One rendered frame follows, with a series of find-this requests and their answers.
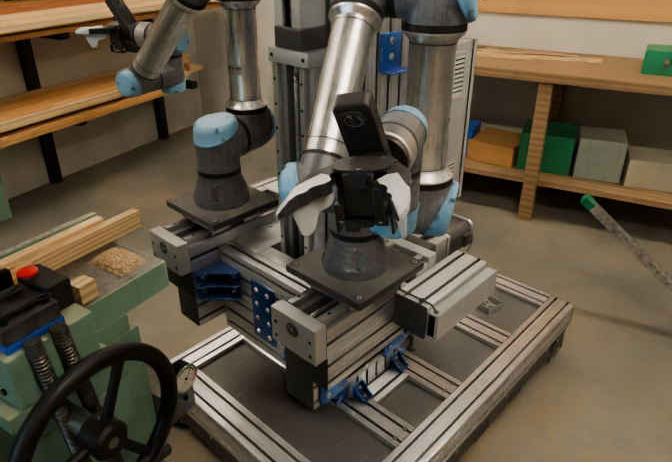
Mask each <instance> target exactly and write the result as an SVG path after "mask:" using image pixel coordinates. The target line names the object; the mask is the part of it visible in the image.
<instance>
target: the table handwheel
mask: <svg viewBox="0 0 672 462"><path fill-rule="evenodd" d="M133 360H134V361H141V362H144V363H146V364H148V365H149V366H150V367H151V368H152V369H153V370H154V371H155V373H156V375H157V377H158V380H159V383H160V390H161V397H160V407H159V412H158V416H157V420H156V423H155V426H154V428H153V431H152V433H151V436H150V438H149V440H148V442H147V444H146V445H145V444H142V443H139V442H136V441H133V440H131V439H128V438H127V435H128V427H127V425H126V423H124V422H123V421H121V420H119V419H118V418H116V417H114V411H115V406H116V400H117V395H118V389H119V385H120V381H121V376H122V372H123V368H124V364H125V361H133ZM111 365H112V368H111V373H110V378H109V383H108V388H107V392H106V396H105V400H104V405H103V409H102V411H100V412H97V413H95V414H92V413H91V412H89V411H87V410H86V409H84V408H83V407H81V406H79V405H78V404H76V403H74V402H73V401H71V400H69V399H68V397H69V396H70V395H71V394H72V393H73V392H74V391H75V390H76V389H77V388H78V387H79V386H80V385H81V384H83V383H84V382H85V381H86V380H88V379H89V378H90V377H92V376H93V375H95V374H96V373H98V372H99V371H101V370H103V369H105V368H107V367H109V366H111ZM65 400H67V401H68V404H69V407H70V410H71V412H72V414H71V416H70V421H69V422H68V427H67V428H68V429H69V431H71V432H72V433H74V434H75V435H77V445H78V447H79V448H80V449H79V450H77V451H76V452H75V453H74V454H73V455H72V456H71V457H70V458H69V459H68V460H67V461H66V462H83V461H84V460H86V459H87V458H88V457H89V456H92V457H93V458H95V459H96V460H98V461H100V462H103V461H107V460H109V459H111V458H113V457H114V456H116V455H117V454H118V453H119V452H120V451H121V449H125V450H129V451H132V452H134V453H137V454H140V456H139V457H138V459H137V460H136V462H155V461H156V460H157V458H158V456H159V454H160V452H161V451H162V449H163V447H164V445H165V442H166V440H167V438H168V435H169V433H170V430H171V427H172V424H173V421H174V417H175V413H176V407H177V400H178V385H177V379H176V374H175V371H174V368H173V366H172V364H171V362H170V360H169V359H168V358H167V356H166V355H165V354H164V353H163V352H162V351H161V350H159V349H158V348H156V347H154V346H152V345H150V344H147V343H142V342H122V343H117V344H113V345H110V346H107V347H104V348H101V349H99V350H97V351H95V352H93V353H91V354H89V355H87V356H86V357H84V358H83V359H81V360H79V361H78V362H77V363H75V364H74V365H73V366H71V367H70V368H69V369H67V370H66V371H65V372H64V373H63V374H62V375H61V376H60V377H58V378H57V379H56V380H55V381H54V382H53V383H52V384H51V385H50V387H49V388H48V389H47V390H46V391H45V392H44V393H43V395H42V396H41V397H40V398H39V400H38V401H37V402H36V403H35V405H34V406H33V408H32V409H31V411H30V412H29V414H28V415H27V417H26V419H25V420H24V422H23V424H22V426H21V427H20V429H19V431H18V433H17V436H16V438H15V440H14V442H13V445H12V448H11V450H10V453H9V457H8V460H7V462H32V458H33V455H34V452H35V449H36V447H37V444H38V442H39V440H40V438H41V436H42V434H43V432H44V430H45V428H46V427H47V425H48V423H49V422H50V420H51V419H52V420H54V421H55V418H54V417H53V416H54V414H55V413H56V411H57V410H58V409H59V407H60V406H61V405H62V404H63V403H64V401H65ZM55 422H56V421H55Z"/></svg>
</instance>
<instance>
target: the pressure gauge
mask: <svg viewBox="0 0 672 462"><path fill-rule="evenodd" d="M172 366H173V368H174V371H175V374H176V379H177V385H178V394H182V393H185V392H186V391H188V390H189V389H190V388H191V387H192V385H193V384H194V382H195V380H196V376H197V368H196V366H195V365H194V364H191V363H189V362H187V361H185V360H179V361H177V362H175V363H174V364H173V365H172ZM189 369H190V371H189ZM188 372H189V374H188ZM187 375H188V379H187V380H185V378H187Z"/></svg>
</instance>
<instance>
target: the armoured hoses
mask: <svg viewBox="0 0 672 462"><path fill-rule="evenodd" d="M48 331H49V333H50V335H51V336H52V338H53V340H54V342H55V345H56V346H57V347H56V348H57V349H58V352H60V353H59V355H61V358H62V361H63V362H64V365H65V368H66V370H67V369H69V368H70V367H71V366H73V365H74V364H75V363H77V362H78V361H79V360H81V358H80V355H79V352H78V350H77V349H76V346H75V342H74V341H73V339H72V335H71V332H70V330H69V328H68V325H67V324H66V322H64V321H59V322H56V323H53V324H52V325H51V326H50V327H49V329H48ZM22 346H23V347H24V350H25V351H26V354H27V355H28V356H27V357H28V358H29V361H30V362H31V363H30V364H31V365H32V368H33V369H34V370H33V371H34V372H35V375H36V378H37V379H38V382H39V385H41V389H42V392H43V393H44V392H45V391H46V390H47V389H48V388H49V387H50V385H51V384H52V383H53V382H54V381H55V380H56V379H57V375H56V373H55V372H54V369H53V365H51V362H50V358H49V357H48V355H47V351H46V349H45V348H44V344H43V341H42V340H41V337H39V336H34V337H30V338H28V339H27V340H25V341H24V342H23V343H22ZM76 393H77V395H78V396H79V399H80V402H81V404H82V406H83V408H84V409H86V410H87V411H89V412H91V413H92V414H95V413H97V412H100V411H102V406H101V404H100V402H99V400H98V398H97V395H96V392H95V390H94V388H93V386H92V383H91V380H90V378H89V379H88V380H86V381H85V382H84V383H83V384H81V385H80V386H79V387H78V388H77V389H76ZM71 414H72V412H71V410H70V407H69V404H68V401H67V400H65V401H64V403H63V404H62V405H61V406H60V407H59V409H58V410H57V411H56V413H55V414H54V416H53V417H54V418H55V421H56V423H57V426H58V427H59V430H60V432H61V435H62V436H63V439H64V441H65V444H66V446H67V448H68V450H69V453H70V456H72V455H73V454H74V453H75V452H76V451H77V450H79V449H80V448H79V447H78V445H77V435H75V434H74V433H72V432H71V431H69V429H68V428H67V427H68V422H69V421H70V416H71ZM171 452H172V447H171V445H170V444H168V443H165V445H164V447H163V449H162V451H161V452H160V454H159V456H158V458H157V460H156V461H155V462H161V461H162V460H163V459H165V458H166V457H167V456H169V455H170V454H171ZM107 462H125V461H124V459H123V457H122V454H121V452H119V453H118V454H117V455H116V456H114V457H113V458H111V459H109V460H107Z"/></svg>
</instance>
